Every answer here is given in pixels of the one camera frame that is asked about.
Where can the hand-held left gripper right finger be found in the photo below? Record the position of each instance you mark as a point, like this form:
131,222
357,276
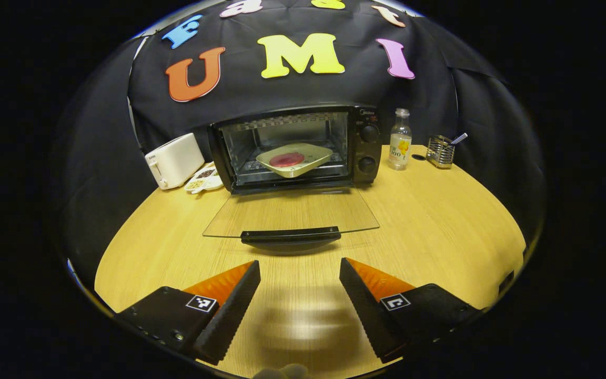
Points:
369,316

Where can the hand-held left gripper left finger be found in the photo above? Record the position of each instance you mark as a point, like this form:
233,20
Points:
232,316

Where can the black electric oven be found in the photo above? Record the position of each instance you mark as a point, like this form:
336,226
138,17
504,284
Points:
369,150

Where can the round pink meat slice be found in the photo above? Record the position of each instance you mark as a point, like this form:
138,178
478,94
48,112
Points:
287,159

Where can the cream square plate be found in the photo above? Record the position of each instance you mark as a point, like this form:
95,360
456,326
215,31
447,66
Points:
313,155

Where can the white divided snack dish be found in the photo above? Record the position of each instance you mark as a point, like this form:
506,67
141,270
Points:
204,180

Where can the white toaster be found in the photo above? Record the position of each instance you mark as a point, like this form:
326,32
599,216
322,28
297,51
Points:
174,160

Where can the clear glass bottle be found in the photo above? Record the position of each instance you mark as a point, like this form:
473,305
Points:
400,145

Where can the white straw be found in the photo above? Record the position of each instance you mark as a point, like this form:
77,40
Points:
459,139

